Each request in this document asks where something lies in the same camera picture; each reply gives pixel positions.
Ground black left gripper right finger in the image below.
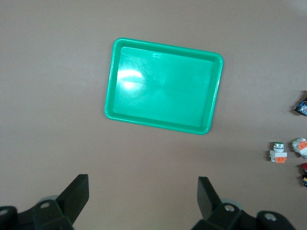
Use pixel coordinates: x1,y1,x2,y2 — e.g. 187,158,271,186
191,176,243,230

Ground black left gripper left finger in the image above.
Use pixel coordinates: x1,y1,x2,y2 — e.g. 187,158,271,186
31,174,90,230

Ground green pushbutton white orange body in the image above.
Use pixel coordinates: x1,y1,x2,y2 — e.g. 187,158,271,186
291,138,307,160
268,141,288,165

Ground red pushbutton black body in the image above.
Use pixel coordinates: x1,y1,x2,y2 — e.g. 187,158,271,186
298,162,307,189
293,90,307,117

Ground green plastic tray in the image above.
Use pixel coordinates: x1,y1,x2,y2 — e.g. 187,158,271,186
103,37,224,136

